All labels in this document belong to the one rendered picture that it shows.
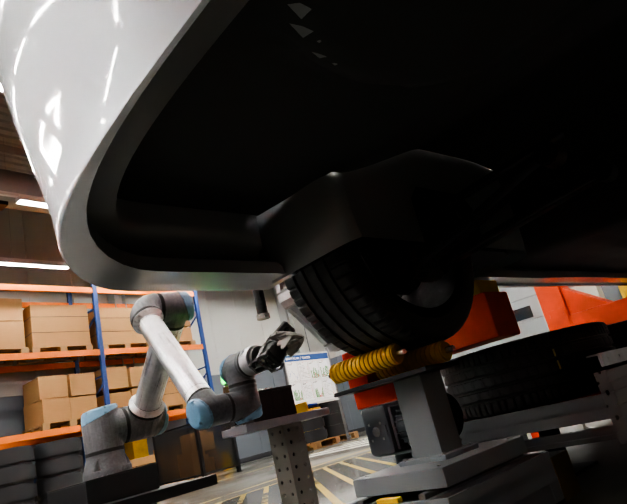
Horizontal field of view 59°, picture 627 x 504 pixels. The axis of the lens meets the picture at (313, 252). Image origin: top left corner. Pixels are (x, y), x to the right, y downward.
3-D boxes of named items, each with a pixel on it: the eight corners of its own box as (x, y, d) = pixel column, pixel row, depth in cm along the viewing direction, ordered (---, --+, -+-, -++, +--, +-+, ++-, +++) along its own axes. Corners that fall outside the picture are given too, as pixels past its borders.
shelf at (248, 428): (247, 432, 204) (245, 424, 205) (222, 439, 215) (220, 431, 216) (330, 413, 233) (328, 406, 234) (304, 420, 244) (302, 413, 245)
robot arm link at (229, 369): (243, 384, 188) (237, 355, 190) (265, 376, 179) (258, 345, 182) (220, 389, 181) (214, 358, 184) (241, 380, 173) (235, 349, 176)
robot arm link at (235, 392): (224, 428, 176) (216, 389, 180) (254, 420, 184) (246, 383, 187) (239, 423, 169) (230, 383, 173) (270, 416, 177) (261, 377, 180)
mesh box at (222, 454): (203, 482, 906) (193, 421, 935) (158, 491, 978) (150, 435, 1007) (243, 471, 973) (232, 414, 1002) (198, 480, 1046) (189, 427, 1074)
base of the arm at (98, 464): (75, 484, 225) (72, 458, 228) (119, 472, 238) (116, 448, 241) (95, 478, 213) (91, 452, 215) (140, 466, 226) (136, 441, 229)
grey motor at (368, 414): (481, 494, 166) (445, 377, 177) (378, 504, 194) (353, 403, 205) (510, 479, 179) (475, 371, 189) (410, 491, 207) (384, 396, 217)
